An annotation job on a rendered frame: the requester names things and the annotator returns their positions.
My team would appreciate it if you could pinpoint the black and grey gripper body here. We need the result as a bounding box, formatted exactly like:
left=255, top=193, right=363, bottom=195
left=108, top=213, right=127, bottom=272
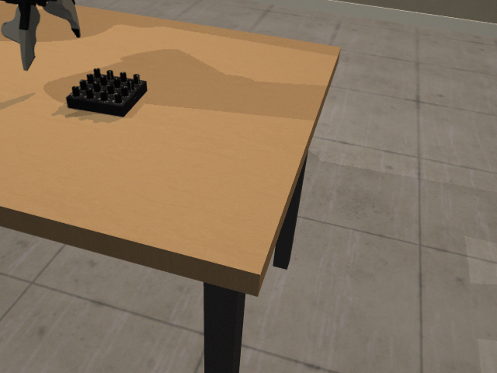
left=0, top=0, right=57, bottom=7

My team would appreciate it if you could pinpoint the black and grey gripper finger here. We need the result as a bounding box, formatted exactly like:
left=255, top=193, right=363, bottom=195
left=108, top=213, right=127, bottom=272
left=1, top=0, right=40, bottom=71
left=42, top=0, right=81, bottom=38

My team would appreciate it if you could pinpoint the black knob box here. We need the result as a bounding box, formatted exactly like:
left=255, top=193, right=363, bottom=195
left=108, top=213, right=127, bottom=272
left=66, top=68, right=148, bottom=117

